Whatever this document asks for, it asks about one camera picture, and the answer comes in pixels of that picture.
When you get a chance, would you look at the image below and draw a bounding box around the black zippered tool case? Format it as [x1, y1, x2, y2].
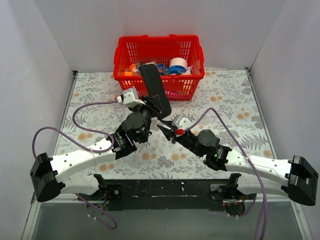
[138, 63, 172, 120]

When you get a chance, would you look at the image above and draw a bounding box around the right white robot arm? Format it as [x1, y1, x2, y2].
[158, 119, 319, 206]

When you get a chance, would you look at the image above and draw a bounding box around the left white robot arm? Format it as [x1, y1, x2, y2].
[30, 92, 168, 203]

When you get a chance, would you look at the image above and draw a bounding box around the colourful packaged item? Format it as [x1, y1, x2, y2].
[156, 63, 167, 76]

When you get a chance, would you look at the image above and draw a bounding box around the orange small box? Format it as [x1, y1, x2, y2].
[124, 69, 133, 76]

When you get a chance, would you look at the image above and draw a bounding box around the red plastic shopping basket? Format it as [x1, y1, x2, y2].
[113, 34, 205, 101]

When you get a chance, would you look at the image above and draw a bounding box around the white tape roll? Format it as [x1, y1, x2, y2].
[168, 57, 188, 75]

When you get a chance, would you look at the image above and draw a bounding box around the floral patterned table mat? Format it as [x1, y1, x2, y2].
[55, 69, 274, 179]

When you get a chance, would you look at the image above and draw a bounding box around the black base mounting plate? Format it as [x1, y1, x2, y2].
[80, 177, 254, 215]

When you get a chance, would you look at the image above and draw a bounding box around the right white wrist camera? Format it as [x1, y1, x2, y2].
[171, 115, 192, 136]

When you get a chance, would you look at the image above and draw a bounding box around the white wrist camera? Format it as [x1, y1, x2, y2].
[115, 87, 146, 108]
[171, 115, 192, 136]

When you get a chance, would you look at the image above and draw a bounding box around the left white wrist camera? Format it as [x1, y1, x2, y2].
[115, 87, 146, 108]

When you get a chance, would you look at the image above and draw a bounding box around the aluminium frame rail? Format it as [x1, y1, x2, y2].
[31, 181, 301, 204]

